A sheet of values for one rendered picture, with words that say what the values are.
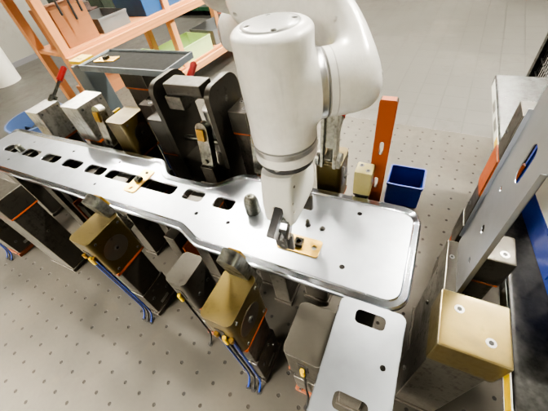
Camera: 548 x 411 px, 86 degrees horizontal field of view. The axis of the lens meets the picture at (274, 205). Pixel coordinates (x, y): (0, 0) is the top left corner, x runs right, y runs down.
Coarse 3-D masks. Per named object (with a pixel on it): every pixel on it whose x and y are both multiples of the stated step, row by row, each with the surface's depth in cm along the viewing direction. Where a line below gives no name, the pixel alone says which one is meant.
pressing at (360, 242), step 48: (0, 144) 101; (48, 144) 96; (96, 192) 75; (144, 192) 73; (240, 192) 68; (336, 192) 63; (192, 240) 61; (240, 240) 59; (336, 240) 56; (384, 240) 54; (336, 288) 49; (384, 288) 48
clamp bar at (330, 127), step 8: (328, 120) 57; (336, 120) 56; (320, 128) 58; (328, 128) 58; (336, 128) 57; (320, 136) 59; (328, 136) 59; (336, 136) 58; (320, 144) 60; (328, 144) 61; (336, 144) 59; (320, 152) 61; (336, 152) 60; (320, 160) 62
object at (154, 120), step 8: (152, 120) 81; (160, 120) 80; (152, 128) 84; (160, 128) 82; (160, 136) 85; (168, 136) 83; (168, 144) 86; (168, 152) 89; (176, 160) 92; (184, 160) 91; (176, 168) 96; (184, 168) 94; (184, 176) 97
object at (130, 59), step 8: (120, 56) 97; (128, 56) 96; (136, 56) 95; (144, 56) 94; (152, 56) 92; (160, 56) 92; (168, 56) 91; (176, 56) 90; (88, 64) 96; (96, 64) 95; (104, 64) 94; (112, 64) 93; (120, 64) 92; (128, 64) 90; (136, 64) 89; (144, 64) 88; (152, 64) 88; (160, 64) 87; (168, 64) 86
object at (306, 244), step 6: (294, 234) 57; (294, 240) 55; (300, 240) 56; (306, 240) 56; (312, 240) 56; (300, 246) 55; (306, 246) 55; (312, 246) 55; (318, 246) 55; (300, 252) 54; (306, 252) 54; (312, 252) 54; (318, 252) 54
